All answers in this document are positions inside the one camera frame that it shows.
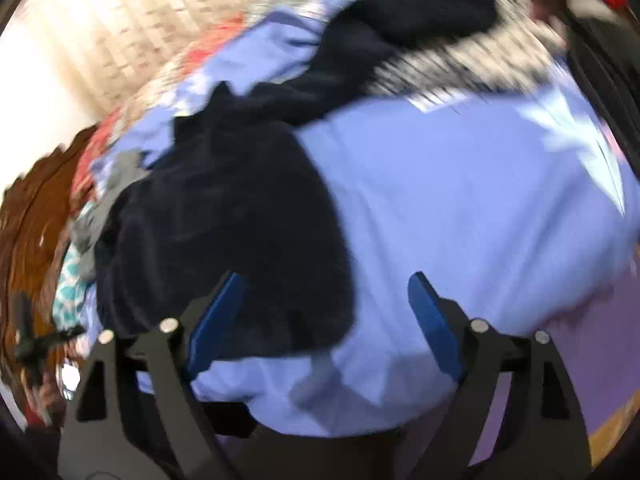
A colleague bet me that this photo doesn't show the red floral cloth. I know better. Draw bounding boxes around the red floral cloth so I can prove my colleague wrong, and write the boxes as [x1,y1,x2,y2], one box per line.
[70,15,248,203]

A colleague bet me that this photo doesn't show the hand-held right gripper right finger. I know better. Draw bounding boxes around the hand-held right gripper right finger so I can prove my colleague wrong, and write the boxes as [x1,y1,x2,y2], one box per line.
[407,271,593,480]

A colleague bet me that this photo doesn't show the dark navy fleece garment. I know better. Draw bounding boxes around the dark navy fleece garment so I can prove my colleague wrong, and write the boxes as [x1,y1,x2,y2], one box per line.
[94,0,501,361]

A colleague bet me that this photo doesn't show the black tripod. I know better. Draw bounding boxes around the black tripod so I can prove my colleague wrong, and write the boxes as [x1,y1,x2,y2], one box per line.
[12,291,87,427]

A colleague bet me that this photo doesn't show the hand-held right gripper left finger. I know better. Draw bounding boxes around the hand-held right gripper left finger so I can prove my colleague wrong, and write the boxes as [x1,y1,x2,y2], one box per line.
[57,271,258,480]

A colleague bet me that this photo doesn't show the blue printed bedsheet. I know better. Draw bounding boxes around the blue printed bedsheet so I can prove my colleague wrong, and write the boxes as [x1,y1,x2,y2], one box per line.
[75,0,640,436]

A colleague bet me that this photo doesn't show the black and white patterned cloth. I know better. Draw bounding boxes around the black and white patterned cloth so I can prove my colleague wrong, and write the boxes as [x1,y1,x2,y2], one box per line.
[350,0,571,108]

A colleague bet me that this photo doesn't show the carved wooden headboard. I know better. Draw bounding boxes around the carved wooden headboard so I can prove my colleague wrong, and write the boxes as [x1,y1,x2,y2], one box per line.
[0,125,101,428]

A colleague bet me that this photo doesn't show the teal patterned cloth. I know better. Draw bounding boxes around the teal patterned cloth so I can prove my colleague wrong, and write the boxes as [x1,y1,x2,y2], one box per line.
[51,245,99,332]

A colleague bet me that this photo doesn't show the grey puffer jacket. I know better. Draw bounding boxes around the grey puffer jacket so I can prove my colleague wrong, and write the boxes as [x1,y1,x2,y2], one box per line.
[70,150,153,283]

